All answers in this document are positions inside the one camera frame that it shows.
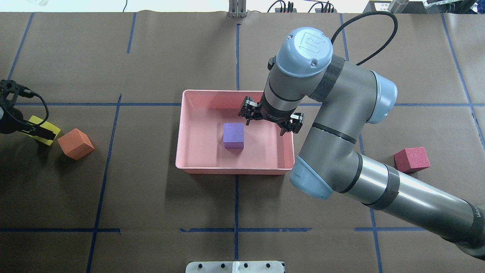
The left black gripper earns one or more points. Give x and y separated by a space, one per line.
5 122

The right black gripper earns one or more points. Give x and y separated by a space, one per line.
271 116

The yellow foam cube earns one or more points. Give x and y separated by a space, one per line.
46 133

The purple foam cube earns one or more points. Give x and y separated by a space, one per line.
233 136

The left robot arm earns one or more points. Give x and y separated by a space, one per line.
12 121

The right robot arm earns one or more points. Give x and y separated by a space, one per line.
350 97

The pink plastic bin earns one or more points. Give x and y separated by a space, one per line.
200 147

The orange foam cube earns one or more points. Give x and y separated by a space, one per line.
76 144

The red foam cube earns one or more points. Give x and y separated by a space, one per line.
411 160

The aluminium frame post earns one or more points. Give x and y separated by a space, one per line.
237 9

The white mast base plate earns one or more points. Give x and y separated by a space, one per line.
265 266

